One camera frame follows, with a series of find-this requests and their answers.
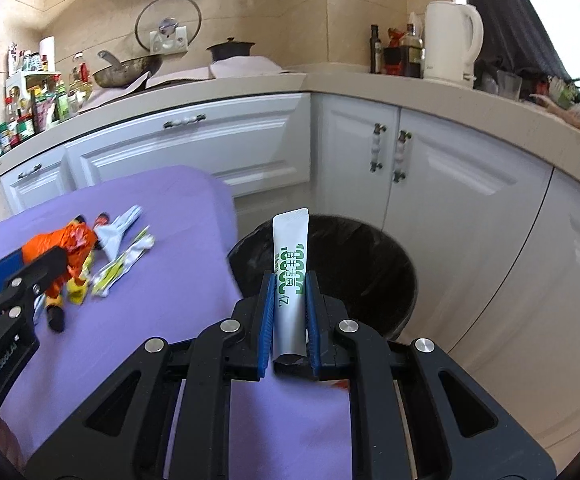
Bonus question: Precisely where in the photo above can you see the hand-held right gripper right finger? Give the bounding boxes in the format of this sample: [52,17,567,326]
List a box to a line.
[305,270,558,480]

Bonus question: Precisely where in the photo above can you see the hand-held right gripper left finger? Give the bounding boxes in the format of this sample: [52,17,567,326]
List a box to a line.
[27,270,277,480]

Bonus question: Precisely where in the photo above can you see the orange wrapper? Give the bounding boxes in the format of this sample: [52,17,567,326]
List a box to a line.
[22,217,98,301]

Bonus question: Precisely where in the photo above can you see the white sachet with green print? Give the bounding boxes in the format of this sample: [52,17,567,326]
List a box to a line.
[271,207,311,367]

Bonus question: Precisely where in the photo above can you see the white plastic packet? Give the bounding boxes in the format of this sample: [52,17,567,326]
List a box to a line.
[97,205,144,261]

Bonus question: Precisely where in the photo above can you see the black trash bin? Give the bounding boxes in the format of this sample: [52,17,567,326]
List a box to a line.
[227,215,417,343]

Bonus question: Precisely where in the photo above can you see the yellow crumpled wrapper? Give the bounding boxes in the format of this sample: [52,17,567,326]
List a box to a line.
[67,260,94,306]

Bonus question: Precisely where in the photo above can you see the white and yellow sachet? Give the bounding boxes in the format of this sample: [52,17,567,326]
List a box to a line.
[90,227,155,298]

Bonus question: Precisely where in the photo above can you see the small white cabinet door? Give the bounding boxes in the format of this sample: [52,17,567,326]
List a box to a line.
[0,152,70,211]

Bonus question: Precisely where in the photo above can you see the purple table cloth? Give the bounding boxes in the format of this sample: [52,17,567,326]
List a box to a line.
[0,165,353,480]

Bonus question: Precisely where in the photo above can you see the row of condiment bottles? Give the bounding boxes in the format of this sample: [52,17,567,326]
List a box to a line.
[0,40,93,161]

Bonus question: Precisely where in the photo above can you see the narrow white cabinet door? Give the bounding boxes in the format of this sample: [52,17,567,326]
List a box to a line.
[315,95,401,241]

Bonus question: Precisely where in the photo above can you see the wide white cabinet drawer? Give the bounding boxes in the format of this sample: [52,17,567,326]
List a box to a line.
[64,92,311,197]

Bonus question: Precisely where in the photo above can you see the large white cabinet door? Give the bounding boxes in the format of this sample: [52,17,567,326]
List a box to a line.
[385,110,553,356]

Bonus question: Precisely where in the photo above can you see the white spice rack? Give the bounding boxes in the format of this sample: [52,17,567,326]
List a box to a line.
[4,71,63,111]

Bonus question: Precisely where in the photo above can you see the steel wok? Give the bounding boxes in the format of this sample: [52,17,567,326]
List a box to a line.
[92,50,165,90]

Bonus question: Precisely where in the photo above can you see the paper towel roll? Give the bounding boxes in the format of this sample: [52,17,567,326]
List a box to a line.
[38,36,56,71]

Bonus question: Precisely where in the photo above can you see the curved white cabinet door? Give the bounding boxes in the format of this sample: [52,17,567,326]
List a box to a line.
[470,170,580,463]

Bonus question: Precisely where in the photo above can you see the white cloth on stove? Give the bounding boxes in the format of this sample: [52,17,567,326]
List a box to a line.
[144,57,285,92]

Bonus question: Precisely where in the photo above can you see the black cooking pot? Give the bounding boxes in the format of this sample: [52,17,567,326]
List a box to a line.
[206,36,255,65]

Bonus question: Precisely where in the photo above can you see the red jar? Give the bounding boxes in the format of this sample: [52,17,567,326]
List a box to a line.
[383,27,405,76]

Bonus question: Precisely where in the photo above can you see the dark green oil bottle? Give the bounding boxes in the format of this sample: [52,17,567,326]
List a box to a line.
[369,24,381,74]

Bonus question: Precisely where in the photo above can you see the dark soy sauce bottle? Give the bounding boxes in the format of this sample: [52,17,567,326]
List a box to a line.
[399,24,423,78]

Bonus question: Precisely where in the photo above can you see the glass pot lid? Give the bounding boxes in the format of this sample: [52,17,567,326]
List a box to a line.
[134,0,203,53]

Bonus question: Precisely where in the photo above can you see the clear drinking glass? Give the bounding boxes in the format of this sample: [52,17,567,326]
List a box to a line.
[496,70,521,99]

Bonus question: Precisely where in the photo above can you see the white electric kettle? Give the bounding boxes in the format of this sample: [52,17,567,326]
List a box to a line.
[423,1,485,85]

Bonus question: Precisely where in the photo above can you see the green vegetables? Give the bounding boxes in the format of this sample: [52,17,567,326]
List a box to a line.
[547,75,580,108]

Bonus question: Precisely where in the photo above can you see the dark curtain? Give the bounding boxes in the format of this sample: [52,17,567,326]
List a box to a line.
[457,0,576,81]

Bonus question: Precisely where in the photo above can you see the narrow door handle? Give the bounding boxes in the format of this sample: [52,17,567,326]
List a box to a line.
[370,122,387,171]

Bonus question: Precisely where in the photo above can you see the large door handle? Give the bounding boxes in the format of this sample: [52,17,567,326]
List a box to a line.
[394,130,413,183]

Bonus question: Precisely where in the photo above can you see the wide drawer handle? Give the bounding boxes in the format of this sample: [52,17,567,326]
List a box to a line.
[164,114,207,130]

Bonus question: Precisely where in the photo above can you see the white wall lid holder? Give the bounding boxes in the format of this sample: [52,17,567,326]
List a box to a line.
[150,25,189,53]

